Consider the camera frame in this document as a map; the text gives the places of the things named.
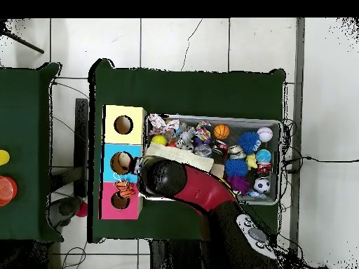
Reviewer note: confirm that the orange striped tiger plush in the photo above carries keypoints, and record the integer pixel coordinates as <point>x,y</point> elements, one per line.
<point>124,189</point>

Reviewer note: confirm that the cream muslin cloth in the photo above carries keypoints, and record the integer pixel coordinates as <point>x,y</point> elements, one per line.
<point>179,155</point>

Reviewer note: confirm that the blue spiky ball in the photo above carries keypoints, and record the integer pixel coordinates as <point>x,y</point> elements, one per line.
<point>236,167</point>
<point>249,143</point>

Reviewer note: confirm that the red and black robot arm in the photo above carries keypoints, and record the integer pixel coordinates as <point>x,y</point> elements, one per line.
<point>202,190</point>

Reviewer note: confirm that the wooden box with three holes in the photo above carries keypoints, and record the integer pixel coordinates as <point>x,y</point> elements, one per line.
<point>131,134</point>

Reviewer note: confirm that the silver mesh bin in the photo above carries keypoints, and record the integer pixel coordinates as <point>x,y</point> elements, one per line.
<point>241,123</point>

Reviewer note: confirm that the smooth yellow ball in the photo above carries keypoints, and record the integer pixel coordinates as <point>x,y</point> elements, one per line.
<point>158,139</point>

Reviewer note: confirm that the grey rounded object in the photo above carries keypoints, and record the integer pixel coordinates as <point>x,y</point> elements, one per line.
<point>64,210</point>

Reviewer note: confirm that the dark green table cloth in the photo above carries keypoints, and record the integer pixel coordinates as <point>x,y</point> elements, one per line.
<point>182,92</point>
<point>25,112</point>

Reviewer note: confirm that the small orange basketball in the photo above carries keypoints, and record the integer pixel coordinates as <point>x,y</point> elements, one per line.
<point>221,131</point>

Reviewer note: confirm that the purple knobbly toy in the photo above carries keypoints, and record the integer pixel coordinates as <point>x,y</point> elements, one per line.
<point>238,185</point>

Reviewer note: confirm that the small soccer ball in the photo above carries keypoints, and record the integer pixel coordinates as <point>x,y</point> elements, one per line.
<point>262,185</point>

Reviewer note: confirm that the globe print ball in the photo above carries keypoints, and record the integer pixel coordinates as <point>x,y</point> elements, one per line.
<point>263,156</point>

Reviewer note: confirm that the orange round object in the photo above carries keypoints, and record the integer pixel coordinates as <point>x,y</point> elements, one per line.
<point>7,190</point>

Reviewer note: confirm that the yellow round object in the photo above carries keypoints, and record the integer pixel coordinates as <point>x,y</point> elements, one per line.
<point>3,157</point>

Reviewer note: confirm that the small white baseball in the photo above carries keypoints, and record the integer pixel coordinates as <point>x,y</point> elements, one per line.
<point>265,134</point>

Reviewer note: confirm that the black rod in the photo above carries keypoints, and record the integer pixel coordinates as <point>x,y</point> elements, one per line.
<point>25,43</point>

